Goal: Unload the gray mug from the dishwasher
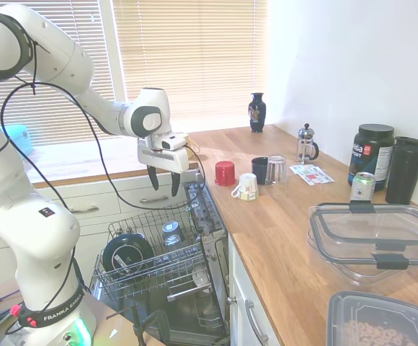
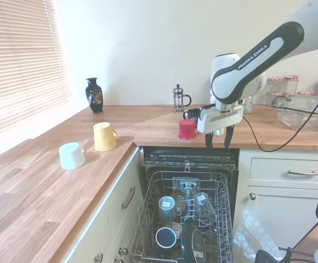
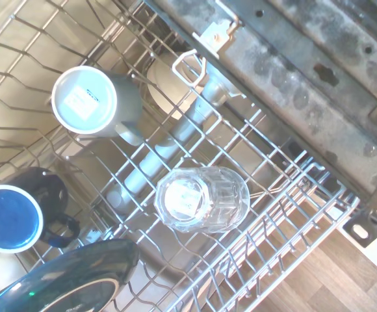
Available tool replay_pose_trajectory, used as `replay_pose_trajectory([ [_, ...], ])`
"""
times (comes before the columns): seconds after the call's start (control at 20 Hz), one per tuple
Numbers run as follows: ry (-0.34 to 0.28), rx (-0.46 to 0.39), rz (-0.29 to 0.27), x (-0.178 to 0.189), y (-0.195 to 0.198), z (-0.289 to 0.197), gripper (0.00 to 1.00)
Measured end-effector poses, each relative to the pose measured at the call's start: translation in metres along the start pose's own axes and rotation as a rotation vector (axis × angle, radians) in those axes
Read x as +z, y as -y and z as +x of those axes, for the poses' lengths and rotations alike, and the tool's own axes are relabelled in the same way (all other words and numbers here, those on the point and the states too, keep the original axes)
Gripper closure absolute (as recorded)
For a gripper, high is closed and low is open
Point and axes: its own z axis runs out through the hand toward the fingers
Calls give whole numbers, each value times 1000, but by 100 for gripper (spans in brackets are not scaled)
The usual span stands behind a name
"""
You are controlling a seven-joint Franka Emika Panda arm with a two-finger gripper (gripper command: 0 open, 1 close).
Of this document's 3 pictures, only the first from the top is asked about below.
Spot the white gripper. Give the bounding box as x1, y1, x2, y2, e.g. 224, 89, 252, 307
137, 135, 190, 198

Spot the stainless dishwasher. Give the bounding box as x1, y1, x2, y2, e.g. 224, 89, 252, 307
89, 179, 232, 346

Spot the white patterned mug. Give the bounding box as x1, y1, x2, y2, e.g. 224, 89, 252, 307
230, 172, 259, 202

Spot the dark navy mug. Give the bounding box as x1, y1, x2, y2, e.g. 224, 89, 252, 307
251, 156, 272, 186

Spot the red cup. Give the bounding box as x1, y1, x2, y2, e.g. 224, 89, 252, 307
214, 160, 238, 187

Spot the black plate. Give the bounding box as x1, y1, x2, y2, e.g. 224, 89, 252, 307
102, 232, 156, 280

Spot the dark blue vase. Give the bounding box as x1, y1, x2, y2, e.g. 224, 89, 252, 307
248, 92, 267, 134

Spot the clear glass tumbler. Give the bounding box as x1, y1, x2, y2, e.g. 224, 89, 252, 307
265, 154, 288, 185

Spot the beige window blind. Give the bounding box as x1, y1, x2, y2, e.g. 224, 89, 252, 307
0, 0, 118, 147
111, 0, 270, 134

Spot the glass french press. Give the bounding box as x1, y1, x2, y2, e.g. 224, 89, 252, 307
295, 123, 320, 164

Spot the printed paper leaflet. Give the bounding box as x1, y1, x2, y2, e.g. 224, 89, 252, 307
288, 163, 335, 186

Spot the light blue box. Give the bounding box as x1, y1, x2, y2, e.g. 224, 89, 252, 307
0, 124, 33, 156

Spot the silver green drink can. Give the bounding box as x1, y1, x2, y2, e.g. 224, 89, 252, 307
350, 172, 376, 204

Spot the black protein powder jar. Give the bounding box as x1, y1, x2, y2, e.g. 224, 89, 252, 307
347, 123, 396, 192

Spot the clear lidded food container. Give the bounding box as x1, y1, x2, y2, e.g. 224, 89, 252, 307
306, 202, 418, 288

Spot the black shaker bottle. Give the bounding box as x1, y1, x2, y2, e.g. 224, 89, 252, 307
385, 136, 418, 205

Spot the gray container with cereal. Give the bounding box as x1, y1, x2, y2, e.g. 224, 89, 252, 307
326, 290, 418, 346

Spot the metal drawer handle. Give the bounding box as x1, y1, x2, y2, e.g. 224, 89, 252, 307
140, 195, 170, 205
66, 204, 100, 214

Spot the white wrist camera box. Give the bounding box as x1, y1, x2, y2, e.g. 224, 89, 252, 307
160, 132, 188, 151

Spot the metal wire dish rack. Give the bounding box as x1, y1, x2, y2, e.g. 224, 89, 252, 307
89, 201, 218, 304

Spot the lower wire dish rack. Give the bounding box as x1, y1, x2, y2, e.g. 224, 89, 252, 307
190, 298, 228, 337

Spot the black camera tripod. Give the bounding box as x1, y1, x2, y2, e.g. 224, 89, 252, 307
106, 306, 171, 346

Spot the metal cabinet door handle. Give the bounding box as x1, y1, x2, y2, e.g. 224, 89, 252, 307
244, 299, 270, 345

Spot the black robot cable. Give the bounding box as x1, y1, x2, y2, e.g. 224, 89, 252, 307
0, 34, 207, 314

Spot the blue cable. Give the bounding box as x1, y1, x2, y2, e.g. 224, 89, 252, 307
0, 288, 23, 315

